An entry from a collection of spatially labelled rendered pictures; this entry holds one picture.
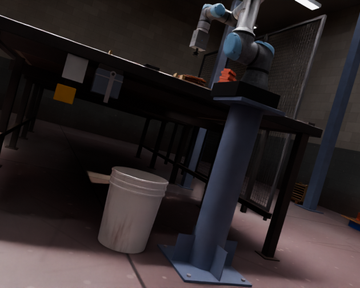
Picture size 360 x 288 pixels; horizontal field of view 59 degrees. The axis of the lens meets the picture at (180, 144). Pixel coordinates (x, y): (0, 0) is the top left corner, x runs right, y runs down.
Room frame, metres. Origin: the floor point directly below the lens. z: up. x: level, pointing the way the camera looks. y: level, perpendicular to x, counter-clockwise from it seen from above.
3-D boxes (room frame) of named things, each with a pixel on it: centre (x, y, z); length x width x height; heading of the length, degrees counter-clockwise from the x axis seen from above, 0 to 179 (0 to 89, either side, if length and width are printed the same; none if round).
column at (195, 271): (1.65, -0.28, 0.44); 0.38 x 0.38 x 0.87; 24
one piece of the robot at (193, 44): (2.03, 0.06, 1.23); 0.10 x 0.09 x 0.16; 28
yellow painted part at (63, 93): (1.58, 0.61, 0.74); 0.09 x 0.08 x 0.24; 111
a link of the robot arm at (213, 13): (1.93, 0.00, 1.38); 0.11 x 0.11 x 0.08; 27
